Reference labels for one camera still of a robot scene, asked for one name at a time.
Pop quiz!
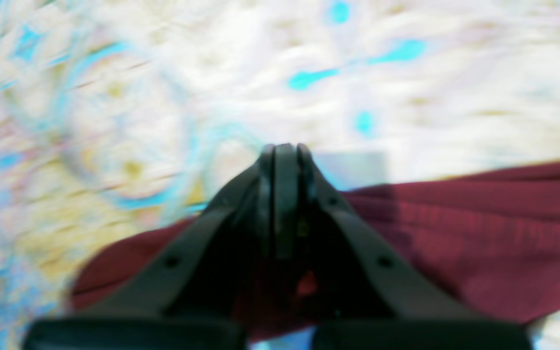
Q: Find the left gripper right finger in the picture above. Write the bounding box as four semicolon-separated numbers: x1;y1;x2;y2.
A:
280;144;532;350

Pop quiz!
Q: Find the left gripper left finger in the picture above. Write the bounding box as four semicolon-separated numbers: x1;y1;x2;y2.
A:
22;145;280;350

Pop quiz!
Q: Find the dark red t-shirt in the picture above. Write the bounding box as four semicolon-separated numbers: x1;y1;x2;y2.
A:
68;162;560;342

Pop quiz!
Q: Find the patterned tile tablecloth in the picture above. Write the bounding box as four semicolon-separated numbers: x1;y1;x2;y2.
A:
0;0;560;350

